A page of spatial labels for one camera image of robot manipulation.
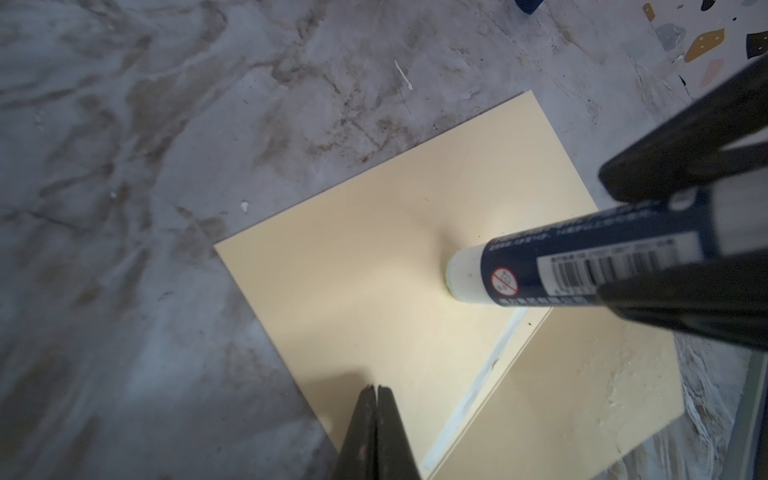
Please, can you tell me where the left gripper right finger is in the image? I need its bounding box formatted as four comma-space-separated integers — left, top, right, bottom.
376, 386, 421, 480

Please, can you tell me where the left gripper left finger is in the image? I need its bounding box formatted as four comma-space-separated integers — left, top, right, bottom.
331, 385, 377, 480

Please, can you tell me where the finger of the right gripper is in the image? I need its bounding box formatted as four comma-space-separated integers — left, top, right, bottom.
599, 59, 767, 203
597, 249, 767, 351

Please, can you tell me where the yellow paper envelope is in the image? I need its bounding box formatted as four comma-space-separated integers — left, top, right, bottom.
216, 92, 684, 479

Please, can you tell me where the cream letter paper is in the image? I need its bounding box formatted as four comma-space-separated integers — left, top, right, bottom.
421, 307, 528, 476

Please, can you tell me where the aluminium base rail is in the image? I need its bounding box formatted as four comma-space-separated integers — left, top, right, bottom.
721, 351, 767, 480

